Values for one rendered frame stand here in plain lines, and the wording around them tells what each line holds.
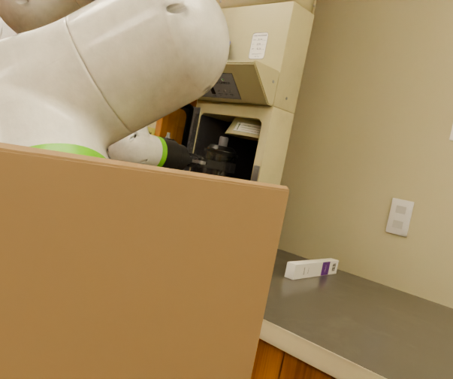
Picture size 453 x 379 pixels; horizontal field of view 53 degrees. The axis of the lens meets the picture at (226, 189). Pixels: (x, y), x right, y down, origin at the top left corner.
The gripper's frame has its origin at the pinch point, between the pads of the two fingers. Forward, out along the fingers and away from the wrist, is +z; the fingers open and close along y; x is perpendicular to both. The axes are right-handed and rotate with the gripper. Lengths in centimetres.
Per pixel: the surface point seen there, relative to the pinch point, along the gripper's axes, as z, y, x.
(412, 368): -24, -74, 27
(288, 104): 6.2, -17.0, -21.8
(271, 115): -0.6, -16.7, -17.2
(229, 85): -6.7, -4.0, -23.7
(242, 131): 1.9, -5.5, -11.5
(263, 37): -0.5, -7.9, -39.6
